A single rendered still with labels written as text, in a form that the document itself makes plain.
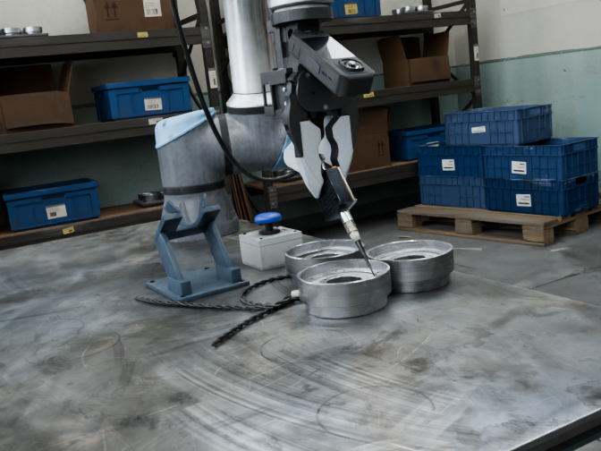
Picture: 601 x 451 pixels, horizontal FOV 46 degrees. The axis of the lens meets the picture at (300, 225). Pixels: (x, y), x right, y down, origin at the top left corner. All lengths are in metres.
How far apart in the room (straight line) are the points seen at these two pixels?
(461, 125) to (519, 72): 1.08
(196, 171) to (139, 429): 0.77
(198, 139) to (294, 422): 0.82
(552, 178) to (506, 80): 1.58
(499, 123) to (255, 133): 3.45
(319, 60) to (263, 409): 0.37
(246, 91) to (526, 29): 4.55
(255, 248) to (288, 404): 0.47
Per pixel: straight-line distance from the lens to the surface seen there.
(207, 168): 1.30
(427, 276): 0.83
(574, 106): 5.44
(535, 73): 5.66
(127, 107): 4.38
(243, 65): 1.30
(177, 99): 4.47
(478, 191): 4.85
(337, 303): 0.75
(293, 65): 0.83
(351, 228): 0.80
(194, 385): 0.65
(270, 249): 1.01
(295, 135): 0.79
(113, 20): 4.40
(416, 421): 0.54
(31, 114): 4.21
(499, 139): 4.66
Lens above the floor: 1.04
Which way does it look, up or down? 11 degrees down
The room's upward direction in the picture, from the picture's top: 7 degrees counter-clockwise
